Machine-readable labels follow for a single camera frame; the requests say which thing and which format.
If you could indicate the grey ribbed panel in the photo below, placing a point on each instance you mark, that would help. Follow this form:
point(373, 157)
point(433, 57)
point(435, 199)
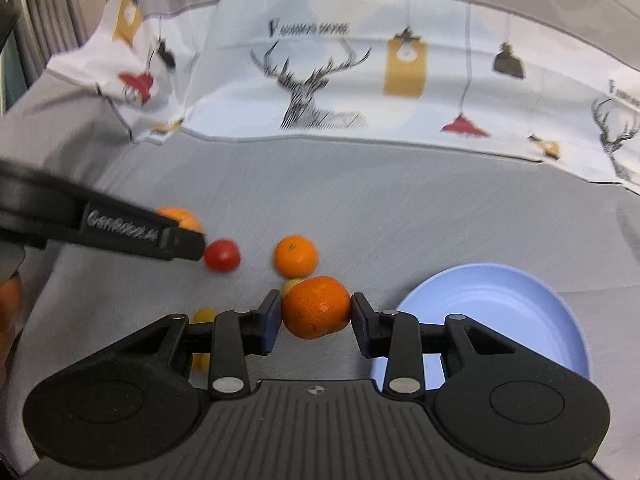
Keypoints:
point(45, 0)

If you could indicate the light blue plate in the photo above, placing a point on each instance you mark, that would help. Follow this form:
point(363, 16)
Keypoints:
point(500, 305)

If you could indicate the round orange with stem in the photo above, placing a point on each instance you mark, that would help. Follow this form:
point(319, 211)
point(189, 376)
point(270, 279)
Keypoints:
point(296, 256)

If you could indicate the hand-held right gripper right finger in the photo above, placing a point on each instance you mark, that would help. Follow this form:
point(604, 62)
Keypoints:
point(361, 325)

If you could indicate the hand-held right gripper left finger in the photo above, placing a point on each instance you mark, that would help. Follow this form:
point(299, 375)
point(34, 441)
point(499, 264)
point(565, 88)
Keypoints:
point(270, 322)

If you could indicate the person's left hand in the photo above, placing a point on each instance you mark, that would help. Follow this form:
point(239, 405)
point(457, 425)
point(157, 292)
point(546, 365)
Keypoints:
point(9, 310)

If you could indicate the large orange mandarin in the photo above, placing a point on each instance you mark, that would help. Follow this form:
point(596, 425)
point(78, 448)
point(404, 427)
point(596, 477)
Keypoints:
point(316, 307)

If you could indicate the dark box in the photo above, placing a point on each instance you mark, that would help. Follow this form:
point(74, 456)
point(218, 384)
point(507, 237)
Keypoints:
point(7, 60)

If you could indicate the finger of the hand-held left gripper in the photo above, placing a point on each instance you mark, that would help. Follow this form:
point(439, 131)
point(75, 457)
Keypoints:
point(184, 245)

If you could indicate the red tomato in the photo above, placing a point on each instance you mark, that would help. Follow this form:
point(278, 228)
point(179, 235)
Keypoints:
point(222, 255)

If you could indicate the white printed deer cloth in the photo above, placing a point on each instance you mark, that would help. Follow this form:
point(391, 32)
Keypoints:
point(350, 60)

